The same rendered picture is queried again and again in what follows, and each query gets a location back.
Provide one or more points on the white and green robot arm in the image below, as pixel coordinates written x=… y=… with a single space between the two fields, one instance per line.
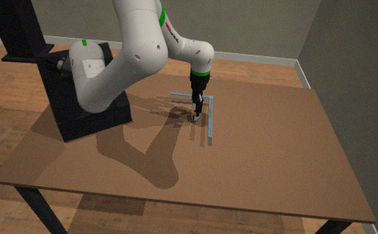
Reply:
x=148 y=39

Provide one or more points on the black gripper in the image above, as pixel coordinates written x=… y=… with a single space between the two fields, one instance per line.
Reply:
x=197 y=102

